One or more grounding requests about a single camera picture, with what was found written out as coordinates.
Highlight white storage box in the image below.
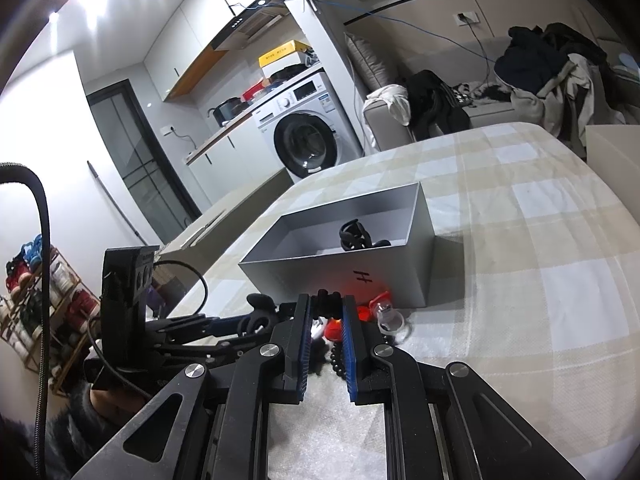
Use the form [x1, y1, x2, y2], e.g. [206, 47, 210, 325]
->
[586, 124, 640, 206]

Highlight purple object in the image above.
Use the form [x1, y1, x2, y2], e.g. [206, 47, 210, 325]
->
[150, 280, 188, 318]

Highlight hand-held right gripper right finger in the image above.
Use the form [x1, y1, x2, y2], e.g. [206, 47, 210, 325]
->
[342, 294, 586, 480]

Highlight person's left hand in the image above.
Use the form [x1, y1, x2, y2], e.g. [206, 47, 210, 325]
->
[89, 385, 151, 416]

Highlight kitchen counter with white cabinets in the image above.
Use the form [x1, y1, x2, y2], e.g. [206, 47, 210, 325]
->
[185, 110, 296, 206]

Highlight beige sofa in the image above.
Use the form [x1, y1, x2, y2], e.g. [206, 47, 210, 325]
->
[362, 35, 640, 153]

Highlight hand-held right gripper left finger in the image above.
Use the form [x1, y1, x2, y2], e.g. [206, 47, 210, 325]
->
[72, 294, 312, 480]

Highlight thin black looped cable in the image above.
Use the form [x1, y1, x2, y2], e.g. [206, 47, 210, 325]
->
[152, 259, 210, 317]

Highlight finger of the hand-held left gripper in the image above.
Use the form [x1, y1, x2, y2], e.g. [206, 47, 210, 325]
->
[147, 312, 251, 345]
[150, 340, 253, 371]

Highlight grey mop handle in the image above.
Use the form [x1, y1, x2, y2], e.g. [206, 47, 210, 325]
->
[87, 160, 147, 243]

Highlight small black hair claw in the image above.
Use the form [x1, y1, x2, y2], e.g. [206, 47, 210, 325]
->
[239, 294, 276, 337]

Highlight black cookware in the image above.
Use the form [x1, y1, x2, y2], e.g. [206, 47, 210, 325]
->
[270, 62, 321, 83]

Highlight white garment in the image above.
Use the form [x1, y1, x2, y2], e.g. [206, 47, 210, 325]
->
[362, 85, 412, 127]

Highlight white wall cabinets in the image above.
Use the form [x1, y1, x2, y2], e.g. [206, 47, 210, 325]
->
[142, 0, 236, 103]

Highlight clear packet with red ornament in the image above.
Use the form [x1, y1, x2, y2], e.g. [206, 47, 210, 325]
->
[370, 287, 415, 337]

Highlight black cooking pot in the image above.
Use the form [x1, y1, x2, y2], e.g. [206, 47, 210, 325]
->
[207, 97, 246, 126]

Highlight pile of dark clothes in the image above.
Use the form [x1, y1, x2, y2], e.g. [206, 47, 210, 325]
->
[495, 22, 631, 158]

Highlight white flat box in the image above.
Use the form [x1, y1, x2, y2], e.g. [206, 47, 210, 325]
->
[262, 52, 307, 78]

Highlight red container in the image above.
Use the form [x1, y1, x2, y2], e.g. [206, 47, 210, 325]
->
[242, 80, 271, 103]

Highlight wooden shoe rack with shoes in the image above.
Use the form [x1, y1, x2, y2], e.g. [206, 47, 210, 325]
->
[0, 234, 103, 396]

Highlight red round badge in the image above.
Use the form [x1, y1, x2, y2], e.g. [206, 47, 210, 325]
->
[324, 305, 373, 343]

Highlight dark framed glass door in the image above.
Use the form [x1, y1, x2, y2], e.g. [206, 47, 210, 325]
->
[85, 82, 203, 243]

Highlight black bead bracelet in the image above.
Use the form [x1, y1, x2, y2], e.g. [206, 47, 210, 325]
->
[325, 340, 347, 377]

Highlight large black hair claw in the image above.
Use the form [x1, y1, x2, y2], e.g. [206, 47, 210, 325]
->
[339, 219, 373, 253]

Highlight black white patterned cloth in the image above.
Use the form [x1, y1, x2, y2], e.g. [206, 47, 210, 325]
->
[450, 82, 511, 106]

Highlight brown cardboard box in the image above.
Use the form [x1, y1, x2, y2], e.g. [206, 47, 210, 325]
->
[159, 167, 296, 281]

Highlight yellow flat box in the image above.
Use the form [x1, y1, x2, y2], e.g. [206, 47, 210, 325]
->
[258, 40, 308, 68]

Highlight grey cushion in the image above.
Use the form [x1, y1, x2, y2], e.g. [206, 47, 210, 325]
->
[344, 32, 396, 96]

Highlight silver range hood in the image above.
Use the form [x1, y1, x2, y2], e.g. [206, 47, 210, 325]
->
[212, 0, 288, 53]

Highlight black garment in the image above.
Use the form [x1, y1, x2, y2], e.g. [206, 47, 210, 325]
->
[397, 70, 471, 143]

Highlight thin blue cable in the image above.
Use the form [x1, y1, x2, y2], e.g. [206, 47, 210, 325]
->
[235, 0, 501, 86]

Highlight grey cardboard box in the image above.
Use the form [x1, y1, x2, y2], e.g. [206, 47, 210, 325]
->
[238, 181, 437, 309]

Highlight white washing machine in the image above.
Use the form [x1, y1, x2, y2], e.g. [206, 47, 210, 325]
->
[250, 71, 365, 181]

